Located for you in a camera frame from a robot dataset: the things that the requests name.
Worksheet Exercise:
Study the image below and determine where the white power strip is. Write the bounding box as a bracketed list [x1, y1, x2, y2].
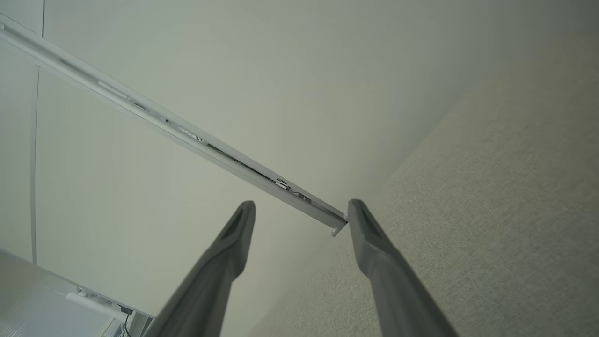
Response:
[66, 286, 134, 323]

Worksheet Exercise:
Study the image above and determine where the ribbed translucent panel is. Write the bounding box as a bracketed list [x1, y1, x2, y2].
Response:
[0, 248, 127, 337]

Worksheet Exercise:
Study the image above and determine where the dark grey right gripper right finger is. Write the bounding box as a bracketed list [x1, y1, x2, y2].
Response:
[348, 199, 460, 337]

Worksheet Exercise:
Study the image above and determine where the long white rail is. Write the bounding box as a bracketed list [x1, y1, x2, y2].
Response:
[0, 13, 349, 238]

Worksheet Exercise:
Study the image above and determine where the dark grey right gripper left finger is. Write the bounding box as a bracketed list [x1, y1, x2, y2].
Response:
[143, 201, 256, 337]

